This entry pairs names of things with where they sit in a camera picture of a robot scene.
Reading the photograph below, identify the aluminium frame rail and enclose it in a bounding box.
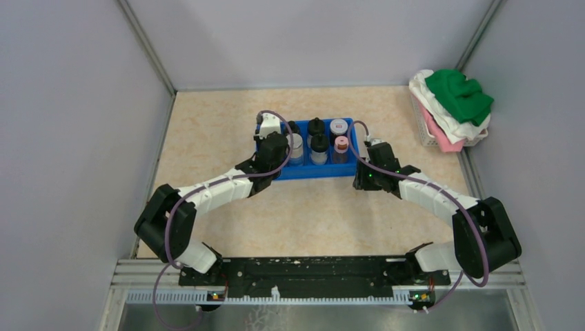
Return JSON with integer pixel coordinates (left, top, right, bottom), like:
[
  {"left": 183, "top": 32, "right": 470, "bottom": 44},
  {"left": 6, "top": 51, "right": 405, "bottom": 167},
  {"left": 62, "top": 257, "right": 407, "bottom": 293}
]
[{"left": 98, "top": 258, "right": 542, "bottom": 331}]

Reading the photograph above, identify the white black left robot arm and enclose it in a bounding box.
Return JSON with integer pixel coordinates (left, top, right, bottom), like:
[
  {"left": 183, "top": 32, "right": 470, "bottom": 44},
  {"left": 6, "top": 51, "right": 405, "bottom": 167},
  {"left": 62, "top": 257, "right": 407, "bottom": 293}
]
[{"left": 134, "top": 132, "right": 290, "bottom": 285}]

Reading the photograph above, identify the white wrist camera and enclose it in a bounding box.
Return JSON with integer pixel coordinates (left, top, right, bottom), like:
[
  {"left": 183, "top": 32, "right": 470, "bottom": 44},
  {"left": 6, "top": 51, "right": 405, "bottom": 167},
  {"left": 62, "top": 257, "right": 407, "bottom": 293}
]
[
  {"left": 364, "top": 135, "right": 388, "bottom": 148},
  {"left": 254, "top": 112, "right": 281, "bottom": 141}
]

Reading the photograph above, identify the white laundry basket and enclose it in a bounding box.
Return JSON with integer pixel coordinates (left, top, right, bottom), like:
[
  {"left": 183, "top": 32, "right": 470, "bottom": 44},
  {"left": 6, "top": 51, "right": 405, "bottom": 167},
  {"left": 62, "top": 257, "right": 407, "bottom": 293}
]
[{"left": 410, "top": 94, "right": 488, "bottom": 147}]

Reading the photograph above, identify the black pourer cap grain jar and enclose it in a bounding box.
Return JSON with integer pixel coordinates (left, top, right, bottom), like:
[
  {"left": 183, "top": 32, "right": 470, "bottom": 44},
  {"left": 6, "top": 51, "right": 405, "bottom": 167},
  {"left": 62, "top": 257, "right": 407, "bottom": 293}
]
[{"left": 307, "top": 117, "right": 326, "bottom": 137}]

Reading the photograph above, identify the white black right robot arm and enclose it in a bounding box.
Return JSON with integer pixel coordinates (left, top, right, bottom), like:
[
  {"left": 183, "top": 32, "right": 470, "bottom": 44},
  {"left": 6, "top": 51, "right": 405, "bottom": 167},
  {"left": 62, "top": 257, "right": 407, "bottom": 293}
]
[{"left": 353, "top": 139, "right": 522, "bottom": 284}]

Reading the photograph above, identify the white lid brown jar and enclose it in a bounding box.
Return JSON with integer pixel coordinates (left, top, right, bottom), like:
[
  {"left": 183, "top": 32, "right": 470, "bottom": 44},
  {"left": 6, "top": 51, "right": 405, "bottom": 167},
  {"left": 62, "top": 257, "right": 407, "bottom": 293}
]
[{"left": 329, "top": 118, "right": 348, "bottom": 144}]

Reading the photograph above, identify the white cloth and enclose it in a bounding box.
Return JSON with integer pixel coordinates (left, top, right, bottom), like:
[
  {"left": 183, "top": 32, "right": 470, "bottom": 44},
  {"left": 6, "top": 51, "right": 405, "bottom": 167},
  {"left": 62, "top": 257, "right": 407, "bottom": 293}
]
[{"left": 408, "top": 70, "right": 490, "bottom": 145}]

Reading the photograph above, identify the silver cap white bead jar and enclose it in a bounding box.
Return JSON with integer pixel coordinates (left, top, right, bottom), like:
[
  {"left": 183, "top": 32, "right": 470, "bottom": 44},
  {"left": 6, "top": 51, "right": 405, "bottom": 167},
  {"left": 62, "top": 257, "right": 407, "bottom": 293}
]
[{"left": 286, "top": 133, "right": 304, "bottom": 166}]

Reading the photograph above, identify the pink cloth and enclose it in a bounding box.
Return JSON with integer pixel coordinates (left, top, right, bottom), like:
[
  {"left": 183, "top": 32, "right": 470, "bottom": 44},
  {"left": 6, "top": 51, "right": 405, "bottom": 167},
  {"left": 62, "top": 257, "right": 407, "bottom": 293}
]
[{"left": 420, "top": 107, "right": 465, "bottom": 153}]

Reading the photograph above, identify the blue plastic divided bin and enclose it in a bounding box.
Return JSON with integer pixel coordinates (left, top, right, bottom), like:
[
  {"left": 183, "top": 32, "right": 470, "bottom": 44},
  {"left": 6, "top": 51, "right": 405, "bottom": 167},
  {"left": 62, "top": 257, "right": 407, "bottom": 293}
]
[{"left": 252, "top": 117, "right": 358, "bottom": 180}]

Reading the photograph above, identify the green cloth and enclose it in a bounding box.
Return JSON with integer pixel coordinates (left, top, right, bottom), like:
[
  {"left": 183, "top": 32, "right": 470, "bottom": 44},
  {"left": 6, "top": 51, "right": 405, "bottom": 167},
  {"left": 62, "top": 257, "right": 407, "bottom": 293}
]
[{"left": 424, "top": 69, "right": 494, "bottom": 127}]

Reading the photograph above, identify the pink cap bottle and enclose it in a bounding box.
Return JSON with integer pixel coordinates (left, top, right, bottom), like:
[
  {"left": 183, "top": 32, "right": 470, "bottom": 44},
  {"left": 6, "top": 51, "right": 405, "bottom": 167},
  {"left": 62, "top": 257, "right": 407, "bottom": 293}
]
[{"left": 333, "top": 136, "right": 349, "bottom": 164}]

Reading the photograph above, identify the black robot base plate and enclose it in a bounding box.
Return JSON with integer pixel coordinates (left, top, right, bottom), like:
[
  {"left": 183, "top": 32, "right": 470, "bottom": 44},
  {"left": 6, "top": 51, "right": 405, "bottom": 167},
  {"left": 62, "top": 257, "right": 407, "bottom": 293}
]
[{"left": 179, "top": 255, "right": 451, "bottom": 287}]

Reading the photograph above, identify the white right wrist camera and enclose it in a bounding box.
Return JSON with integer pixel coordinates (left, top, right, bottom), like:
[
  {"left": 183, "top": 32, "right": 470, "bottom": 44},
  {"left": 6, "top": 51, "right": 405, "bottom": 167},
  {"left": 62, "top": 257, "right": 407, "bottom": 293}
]
[{"left": 364, "top": 135, "right": 388, "bottom": 148}]

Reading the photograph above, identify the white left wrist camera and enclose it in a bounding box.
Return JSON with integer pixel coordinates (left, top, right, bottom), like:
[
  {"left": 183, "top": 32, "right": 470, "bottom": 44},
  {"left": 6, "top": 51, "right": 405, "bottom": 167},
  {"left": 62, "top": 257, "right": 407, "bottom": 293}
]
[{"left": 254, "top": 112, "right": 281, "bottom": 141}]

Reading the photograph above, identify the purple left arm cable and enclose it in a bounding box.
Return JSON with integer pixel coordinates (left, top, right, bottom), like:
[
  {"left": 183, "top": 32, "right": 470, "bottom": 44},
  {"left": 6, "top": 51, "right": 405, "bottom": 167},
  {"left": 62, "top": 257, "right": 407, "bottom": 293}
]
[{"left": 152, "top": 109, "right": 296, "bottom": 331}]

